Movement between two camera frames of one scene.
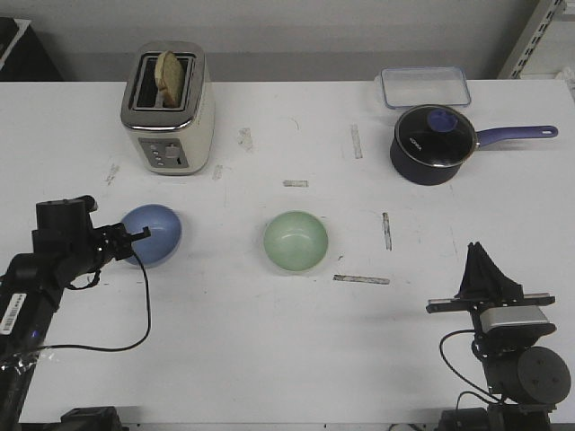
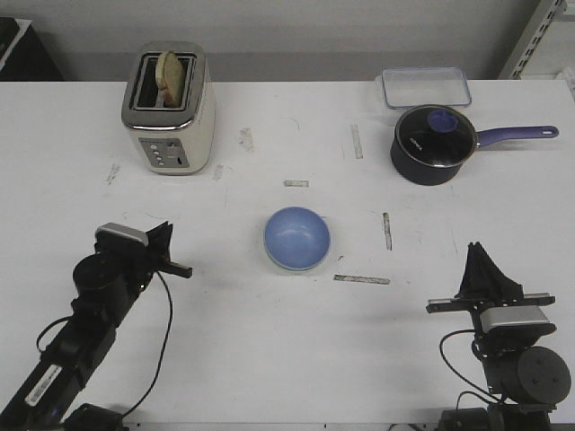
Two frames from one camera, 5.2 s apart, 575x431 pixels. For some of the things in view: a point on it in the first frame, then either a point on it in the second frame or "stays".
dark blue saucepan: x=432 y=145 stays
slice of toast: x=170 y=79 stays
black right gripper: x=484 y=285 stays
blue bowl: x=165 y=230 -> x=296 y=238
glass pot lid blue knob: x=436 y=135 stays
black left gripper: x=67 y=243 -> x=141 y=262
